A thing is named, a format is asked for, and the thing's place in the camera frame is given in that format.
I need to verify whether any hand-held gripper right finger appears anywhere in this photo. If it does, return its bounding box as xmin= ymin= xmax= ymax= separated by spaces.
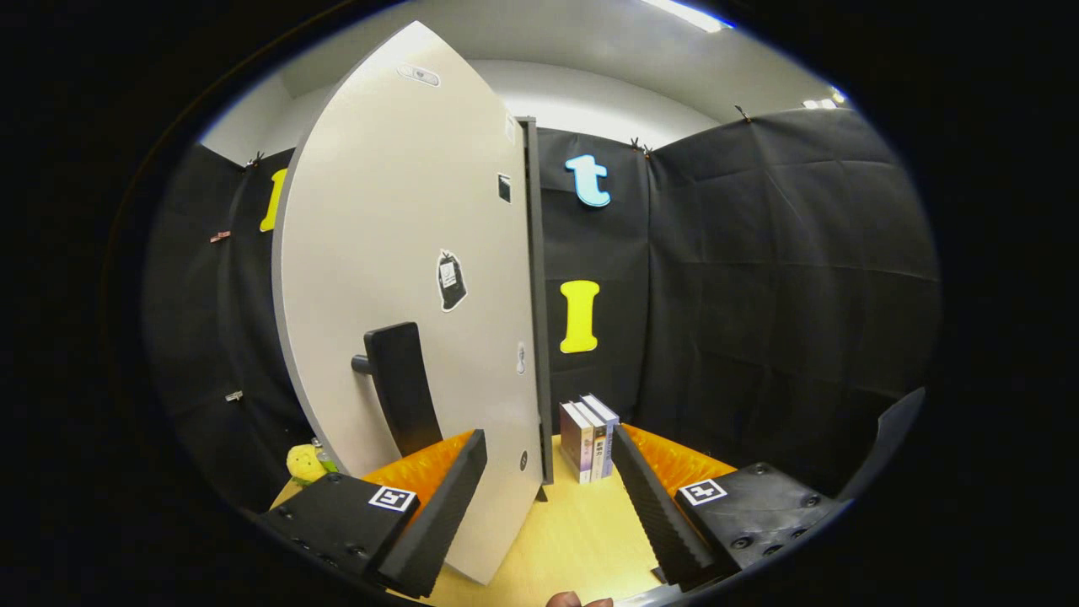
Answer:
xmin=611 ymin=423 xmax=848 ymax=591

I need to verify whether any black door handle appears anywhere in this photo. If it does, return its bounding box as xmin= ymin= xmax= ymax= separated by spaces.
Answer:
xmin=352 ymin=322 xmax=443 ymax=458

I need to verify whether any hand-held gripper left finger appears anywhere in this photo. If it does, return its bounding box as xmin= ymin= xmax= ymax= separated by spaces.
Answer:
xmin=257 ymin=429 xmax=488 ymax=599

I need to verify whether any yellow plush toy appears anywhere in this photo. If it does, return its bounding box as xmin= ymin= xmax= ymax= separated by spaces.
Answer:
xmin=287 ymin=444 xmax=325 ymax=486

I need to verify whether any black backdrop cloth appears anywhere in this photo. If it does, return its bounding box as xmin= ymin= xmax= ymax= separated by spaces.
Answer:
xmin=143 ymin=105 xmax=941 ymax=515

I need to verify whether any white spine book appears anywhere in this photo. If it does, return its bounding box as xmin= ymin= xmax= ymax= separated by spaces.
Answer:
xmin=573 ymin=398 xmax=608 ymax=481

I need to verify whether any long ceiling light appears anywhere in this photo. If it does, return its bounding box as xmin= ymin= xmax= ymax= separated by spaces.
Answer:
xmin=641 ymin=0 xmax=734 ymax=33

